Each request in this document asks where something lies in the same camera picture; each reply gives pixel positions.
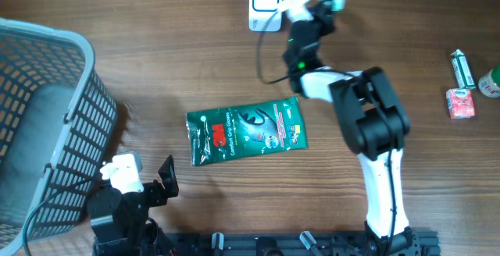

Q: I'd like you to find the green 3M glove package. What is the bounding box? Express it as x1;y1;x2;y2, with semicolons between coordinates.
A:
186;96;309;166

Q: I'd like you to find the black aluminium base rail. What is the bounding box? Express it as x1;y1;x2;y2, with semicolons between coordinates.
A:
92;230;441;256

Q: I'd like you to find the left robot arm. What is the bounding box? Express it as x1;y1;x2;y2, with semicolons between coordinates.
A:
87;151;179;255

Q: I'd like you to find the green lid jar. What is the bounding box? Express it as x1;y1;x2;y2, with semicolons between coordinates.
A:
478;66;500;98

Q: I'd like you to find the red white snack packet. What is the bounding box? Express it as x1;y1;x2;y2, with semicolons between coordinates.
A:
446;88;475;119

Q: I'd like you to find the grey plastic mesh basket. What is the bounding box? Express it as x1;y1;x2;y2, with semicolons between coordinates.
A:
1;20;118;255

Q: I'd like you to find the white barcode scanner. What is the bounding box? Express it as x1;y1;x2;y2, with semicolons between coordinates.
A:
248;0;282;32

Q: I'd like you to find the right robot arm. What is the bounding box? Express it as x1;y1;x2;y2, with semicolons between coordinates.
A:
279;0;412;255

